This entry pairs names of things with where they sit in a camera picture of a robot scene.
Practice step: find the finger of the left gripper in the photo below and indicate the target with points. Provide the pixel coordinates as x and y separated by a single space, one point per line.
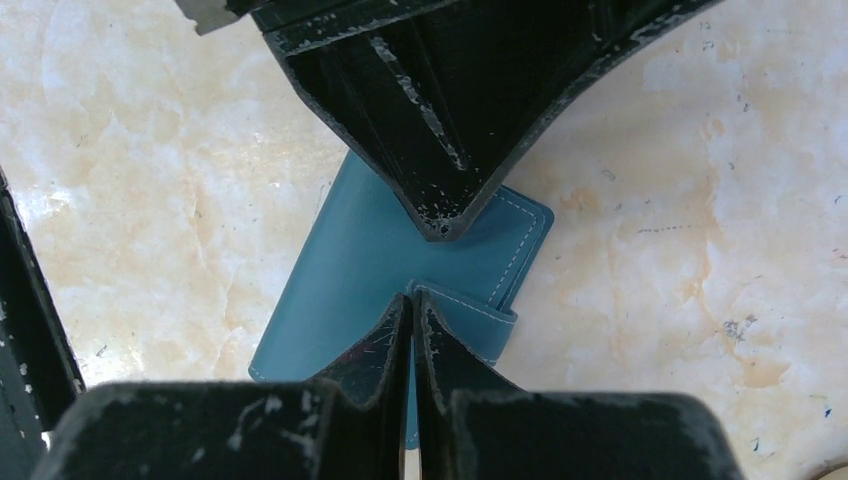
442 98

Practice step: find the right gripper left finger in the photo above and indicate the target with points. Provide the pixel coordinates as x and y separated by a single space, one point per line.
348 421

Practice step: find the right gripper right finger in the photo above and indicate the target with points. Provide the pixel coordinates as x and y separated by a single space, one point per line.
475 424

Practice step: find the blue card holder wallet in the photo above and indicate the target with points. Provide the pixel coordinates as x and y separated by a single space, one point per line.
363 249

